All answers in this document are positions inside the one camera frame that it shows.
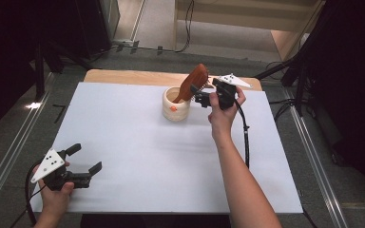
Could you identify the black metal stand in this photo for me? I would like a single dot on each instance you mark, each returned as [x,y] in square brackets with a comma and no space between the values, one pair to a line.
[299,82]

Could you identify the cream ribbed holder cup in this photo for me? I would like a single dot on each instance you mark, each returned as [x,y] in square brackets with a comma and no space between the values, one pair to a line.
[176,114]

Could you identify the wooden hairbrush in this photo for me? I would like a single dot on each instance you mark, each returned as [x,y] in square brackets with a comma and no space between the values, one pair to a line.
[193,80]

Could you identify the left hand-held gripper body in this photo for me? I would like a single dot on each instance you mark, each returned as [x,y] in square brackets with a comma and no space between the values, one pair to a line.
[49,164]

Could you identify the metal floor rail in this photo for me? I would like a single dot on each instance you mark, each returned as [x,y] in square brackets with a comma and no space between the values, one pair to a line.
[316,164]
[9,158]

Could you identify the wooden table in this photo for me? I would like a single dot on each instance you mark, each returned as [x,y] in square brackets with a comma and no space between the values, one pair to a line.
[123,77]

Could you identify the dark curtain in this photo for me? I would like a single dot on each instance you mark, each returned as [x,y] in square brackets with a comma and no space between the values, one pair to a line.
[345,79]
[3,63]

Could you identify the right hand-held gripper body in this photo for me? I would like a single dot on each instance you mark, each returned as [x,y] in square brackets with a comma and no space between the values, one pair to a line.
[226,95]

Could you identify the person's right hand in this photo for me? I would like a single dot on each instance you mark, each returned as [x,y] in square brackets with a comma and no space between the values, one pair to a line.
[223,122]

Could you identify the dark cabinet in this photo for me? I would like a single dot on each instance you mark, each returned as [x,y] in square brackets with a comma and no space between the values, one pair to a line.
[85,25]

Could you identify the light wooden desk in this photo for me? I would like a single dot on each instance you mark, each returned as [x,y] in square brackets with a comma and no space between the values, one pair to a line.
[228,22]

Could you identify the person's left hand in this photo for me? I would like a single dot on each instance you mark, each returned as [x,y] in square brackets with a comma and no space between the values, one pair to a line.
[55,199]

